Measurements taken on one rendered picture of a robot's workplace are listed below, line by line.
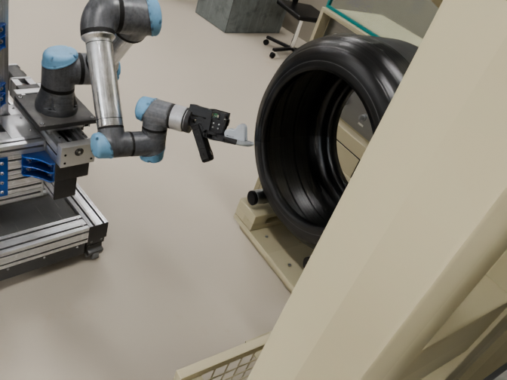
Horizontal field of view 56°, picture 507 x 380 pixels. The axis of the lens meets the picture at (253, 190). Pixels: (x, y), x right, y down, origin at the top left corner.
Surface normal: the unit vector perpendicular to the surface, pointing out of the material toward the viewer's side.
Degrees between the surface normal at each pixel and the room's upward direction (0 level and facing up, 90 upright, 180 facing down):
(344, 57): 79
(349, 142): 90
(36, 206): 0
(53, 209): 0
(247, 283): 0
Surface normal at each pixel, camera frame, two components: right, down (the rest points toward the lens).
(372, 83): -0.70, 0.02
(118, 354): 0.29, -0.77
